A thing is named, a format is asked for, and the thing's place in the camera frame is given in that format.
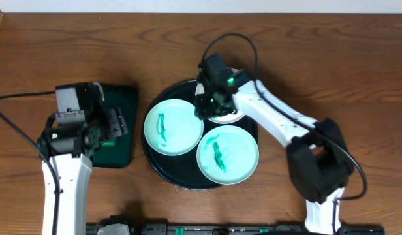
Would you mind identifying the green sponge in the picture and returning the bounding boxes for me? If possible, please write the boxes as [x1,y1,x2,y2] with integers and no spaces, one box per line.
[101,138,116,147]

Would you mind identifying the stained white plate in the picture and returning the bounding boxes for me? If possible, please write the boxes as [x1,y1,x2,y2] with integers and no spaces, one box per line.
[144,99,204,156]
[195,68,249,124]
[196,125,260,185]

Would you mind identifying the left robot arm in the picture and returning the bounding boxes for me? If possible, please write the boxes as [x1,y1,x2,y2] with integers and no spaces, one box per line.
[36,104,134,234]

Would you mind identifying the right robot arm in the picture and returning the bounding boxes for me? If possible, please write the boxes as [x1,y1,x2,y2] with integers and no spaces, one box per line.
[195,70,358,234]

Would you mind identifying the dark green rectangular tray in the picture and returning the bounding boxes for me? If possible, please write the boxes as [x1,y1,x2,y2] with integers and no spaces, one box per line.
[93,84,138,168]

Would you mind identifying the round black tray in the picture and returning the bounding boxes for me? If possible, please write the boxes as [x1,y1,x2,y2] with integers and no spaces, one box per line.
[142,80,258,190]

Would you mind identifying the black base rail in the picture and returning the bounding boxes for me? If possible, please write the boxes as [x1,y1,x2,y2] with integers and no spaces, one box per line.
[86,222,386,235]

